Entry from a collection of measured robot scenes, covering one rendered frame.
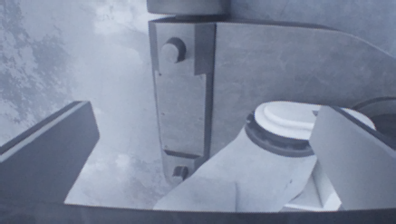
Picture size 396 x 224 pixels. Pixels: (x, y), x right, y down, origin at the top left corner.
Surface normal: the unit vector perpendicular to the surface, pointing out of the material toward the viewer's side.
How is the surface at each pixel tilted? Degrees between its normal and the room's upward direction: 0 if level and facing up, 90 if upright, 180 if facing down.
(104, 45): 0
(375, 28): 0
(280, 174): 90
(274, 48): 0
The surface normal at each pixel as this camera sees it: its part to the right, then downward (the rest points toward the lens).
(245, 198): 0.01, -0.87
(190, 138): -0.22, 0.48
